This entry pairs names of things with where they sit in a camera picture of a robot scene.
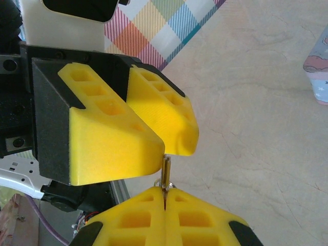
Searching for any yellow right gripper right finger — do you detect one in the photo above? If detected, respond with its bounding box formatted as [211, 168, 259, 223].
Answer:
[165, 188, 265, 246]

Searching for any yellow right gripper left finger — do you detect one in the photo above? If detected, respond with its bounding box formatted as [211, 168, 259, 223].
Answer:
[68, 186, 168, 246]

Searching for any brass key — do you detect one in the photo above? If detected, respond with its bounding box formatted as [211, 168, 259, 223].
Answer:
[160, 154, 173, 209]

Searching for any cartoon print tin box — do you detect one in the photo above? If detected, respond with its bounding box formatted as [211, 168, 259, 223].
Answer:
[303, 25, 328, 106]

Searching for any long aluminium mounting rail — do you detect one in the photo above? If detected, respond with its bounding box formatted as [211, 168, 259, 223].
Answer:
[110, 179, 134, 206]

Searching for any silver key ring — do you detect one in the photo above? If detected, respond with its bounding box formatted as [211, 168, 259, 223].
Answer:
[153, 178, 177, 191]

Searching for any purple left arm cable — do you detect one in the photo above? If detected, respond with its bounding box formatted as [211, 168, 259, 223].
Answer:
[27, 196, 70, 246]

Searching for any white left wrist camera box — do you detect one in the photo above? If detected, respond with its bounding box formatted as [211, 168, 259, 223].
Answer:
[19, 0, 129, 52]

